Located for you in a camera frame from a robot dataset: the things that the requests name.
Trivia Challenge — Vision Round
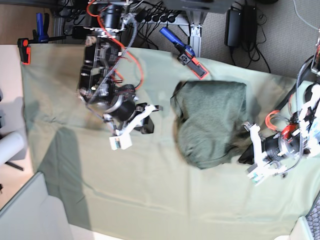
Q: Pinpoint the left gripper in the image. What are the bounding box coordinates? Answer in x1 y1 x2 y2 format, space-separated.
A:
238 121 288 186

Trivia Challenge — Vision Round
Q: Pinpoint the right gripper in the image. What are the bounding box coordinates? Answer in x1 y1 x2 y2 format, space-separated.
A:
103 102 163 151

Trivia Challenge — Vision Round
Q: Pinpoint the green T-shirt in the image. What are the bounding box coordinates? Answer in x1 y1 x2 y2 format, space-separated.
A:
170 81 249 170

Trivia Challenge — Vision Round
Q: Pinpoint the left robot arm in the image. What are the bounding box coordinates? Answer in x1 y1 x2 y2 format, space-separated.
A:
238 42 320 185

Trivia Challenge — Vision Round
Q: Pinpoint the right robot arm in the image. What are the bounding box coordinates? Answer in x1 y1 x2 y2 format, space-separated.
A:
77 0 163 151

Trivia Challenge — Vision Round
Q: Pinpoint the light green table cloth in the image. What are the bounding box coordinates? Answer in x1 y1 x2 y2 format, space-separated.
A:
21 44 320 240

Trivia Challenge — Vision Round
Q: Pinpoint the blue orange clamp at centre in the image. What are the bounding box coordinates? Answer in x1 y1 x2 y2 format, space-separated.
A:
159 27 208 80

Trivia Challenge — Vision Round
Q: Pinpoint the blue orange clamp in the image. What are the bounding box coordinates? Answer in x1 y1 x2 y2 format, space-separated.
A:
16 12 67 65
159 27 208 80

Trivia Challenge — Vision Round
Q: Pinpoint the white power strip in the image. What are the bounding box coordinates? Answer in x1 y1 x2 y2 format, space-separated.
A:
121 12 190 26

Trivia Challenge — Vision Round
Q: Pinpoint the black power brick left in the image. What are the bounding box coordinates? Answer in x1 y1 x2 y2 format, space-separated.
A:
71 25 91 40

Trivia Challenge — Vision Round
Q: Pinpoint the black power adapter pair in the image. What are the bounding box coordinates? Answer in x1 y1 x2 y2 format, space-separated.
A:
224 5 258 48

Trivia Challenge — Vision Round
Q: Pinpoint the blue orange clamp at left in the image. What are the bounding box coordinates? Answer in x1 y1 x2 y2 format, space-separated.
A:
16 12 67 65

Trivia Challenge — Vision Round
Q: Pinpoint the white paper roll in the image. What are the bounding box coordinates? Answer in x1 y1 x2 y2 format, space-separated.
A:
0 131 25 165

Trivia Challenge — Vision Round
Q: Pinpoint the white foam board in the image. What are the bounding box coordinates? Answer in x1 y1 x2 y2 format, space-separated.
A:
0 172 76 240

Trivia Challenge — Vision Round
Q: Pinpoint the aluminium frame post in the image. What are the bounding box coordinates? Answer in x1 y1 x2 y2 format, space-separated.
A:
186 10 207 58

